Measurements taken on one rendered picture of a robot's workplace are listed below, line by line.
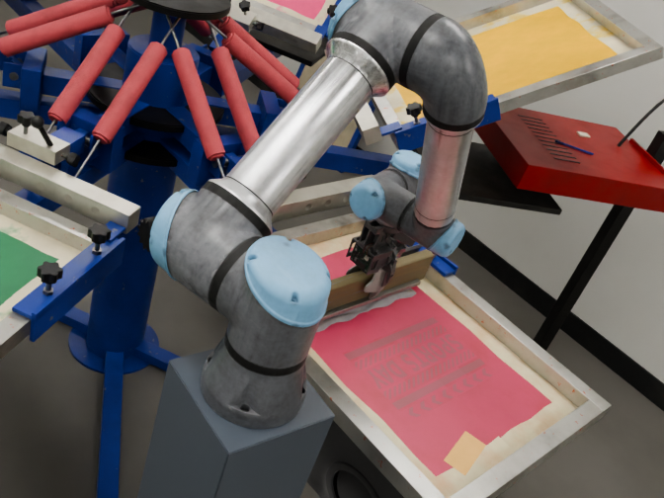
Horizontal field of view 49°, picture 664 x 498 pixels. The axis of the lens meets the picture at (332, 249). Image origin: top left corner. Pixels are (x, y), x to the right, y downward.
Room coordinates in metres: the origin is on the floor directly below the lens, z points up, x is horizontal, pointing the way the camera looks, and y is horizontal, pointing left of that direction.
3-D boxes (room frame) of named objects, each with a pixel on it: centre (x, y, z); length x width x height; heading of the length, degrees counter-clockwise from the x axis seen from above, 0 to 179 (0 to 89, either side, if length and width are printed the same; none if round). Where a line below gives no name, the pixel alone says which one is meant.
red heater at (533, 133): (2.49, -0.68, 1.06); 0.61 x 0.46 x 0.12; 113
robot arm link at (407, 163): (1.36, -0.09, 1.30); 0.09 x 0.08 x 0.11; 155
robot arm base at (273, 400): (0.77, 0.04, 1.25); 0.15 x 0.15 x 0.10
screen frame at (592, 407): (1.30, -0.20, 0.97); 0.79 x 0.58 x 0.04; 53
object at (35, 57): (1.94, 0.63, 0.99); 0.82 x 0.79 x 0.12; 53
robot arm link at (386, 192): (1.27, -0.06, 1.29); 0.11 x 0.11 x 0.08; 65
